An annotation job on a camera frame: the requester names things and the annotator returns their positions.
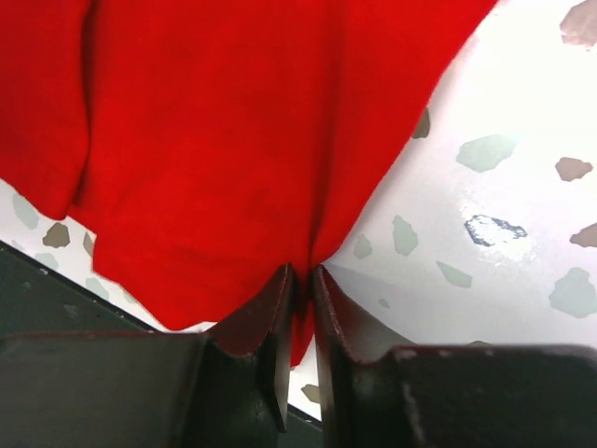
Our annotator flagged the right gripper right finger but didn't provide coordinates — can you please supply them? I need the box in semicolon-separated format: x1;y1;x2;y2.
311;267;596;447

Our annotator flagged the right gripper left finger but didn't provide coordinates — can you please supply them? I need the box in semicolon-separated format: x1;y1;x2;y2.
0;261;296;448

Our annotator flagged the red t-shirt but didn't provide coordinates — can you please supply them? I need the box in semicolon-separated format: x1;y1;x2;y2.
0;0;500;370

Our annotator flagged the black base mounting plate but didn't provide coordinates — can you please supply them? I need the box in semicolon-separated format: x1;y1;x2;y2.
0;240;326;448

